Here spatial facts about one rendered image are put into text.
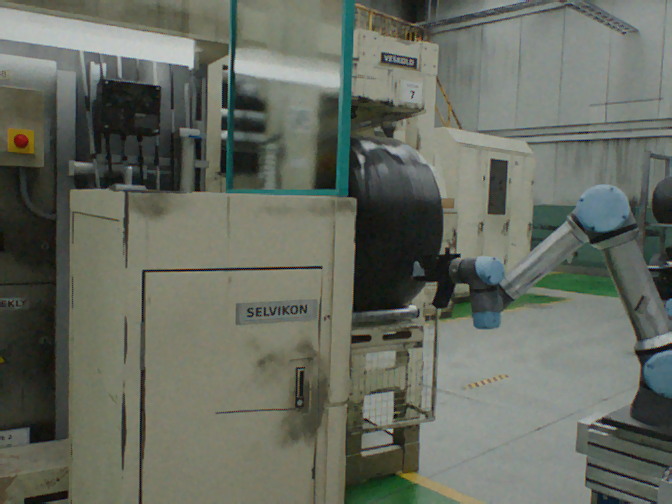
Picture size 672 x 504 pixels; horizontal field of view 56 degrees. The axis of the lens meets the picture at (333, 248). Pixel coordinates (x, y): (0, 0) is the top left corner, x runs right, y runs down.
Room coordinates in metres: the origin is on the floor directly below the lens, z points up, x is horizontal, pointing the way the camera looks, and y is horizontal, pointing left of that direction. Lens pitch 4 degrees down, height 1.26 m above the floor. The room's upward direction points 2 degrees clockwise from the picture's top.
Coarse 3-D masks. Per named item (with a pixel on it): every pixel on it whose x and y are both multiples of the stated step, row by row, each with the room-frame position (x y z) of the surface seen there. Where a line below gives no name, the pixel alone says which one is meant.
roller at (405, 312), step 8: (352, 312) 1.99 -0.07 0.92; (360, 312) 2.00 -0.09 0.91; (368, 312) 2.01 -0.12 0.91; (376, 312) 2.03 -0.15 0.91; (384, 312) 2.04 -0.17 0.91; (392, 312) 2.06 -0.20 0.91; (400, 312) 2.07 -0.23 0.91; (408, 312) 2.09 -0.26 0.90; (416, 312) 2.11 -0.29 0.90; (352, 320) 1.98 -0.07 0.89; (360, 320) 2.00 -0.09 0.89; (368, 320) 2.01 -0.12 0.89; (376, 320) 2.03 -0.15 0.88; (384, 320) 2.05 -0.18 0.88
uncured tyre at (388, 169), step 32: (352, 160) 1.96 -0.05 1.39; (384, 160) 1.96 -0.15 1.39; (416, 160) 2.03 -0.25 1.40; (352, 192) 1.94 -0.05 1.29; (384, 192) 1.89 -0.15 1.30; (416, 192) 1.95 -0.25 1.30; (384, 224) 1.87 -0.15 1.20; (416, 224) 1.93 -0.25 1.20; (384, 256) 1.89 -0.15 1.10; (416, 256) 1.94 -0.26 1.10; (384, 288) 1.95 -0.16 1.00; (416, 288) 2.02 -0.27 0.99
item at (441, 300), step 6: (444, 276) 1.81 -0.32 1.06; (444, 282) 1.81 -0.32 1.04; (438, 288) 1.83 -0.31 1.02; (444, 288) 1.81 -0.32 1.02; (450, 288) 1.83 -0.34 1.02; (438, 294) 1.83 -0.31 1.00; (444, 294) 1.83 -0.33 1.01; (450, 294) 1.84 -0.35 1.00; (432, 300) 1.85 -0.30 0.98; (438, 300) 1.83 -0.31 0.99; (444, 300) 1.84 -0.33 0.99; (438, 306) 1.84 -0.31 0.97; (444, 306) 1.85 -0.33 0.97
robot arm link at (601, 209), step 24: (600, 192) 1.54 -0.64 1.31; (600, 216) 1.53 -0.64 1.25; (624, 216) 1.51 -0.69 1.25; (600, 240) 1.54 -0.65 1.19; (624, 240) 1.53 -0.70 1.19; (624, 264) 1.53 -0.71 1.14; (624, 288) 1.53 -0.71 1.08; (648, 288) 1.51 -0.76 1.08; (648, 312) 1.50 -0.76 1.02; (648, 336) 1.50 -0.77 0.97; (648, 360) 1.50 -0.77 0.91; (648, 384) 1.48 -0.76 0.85
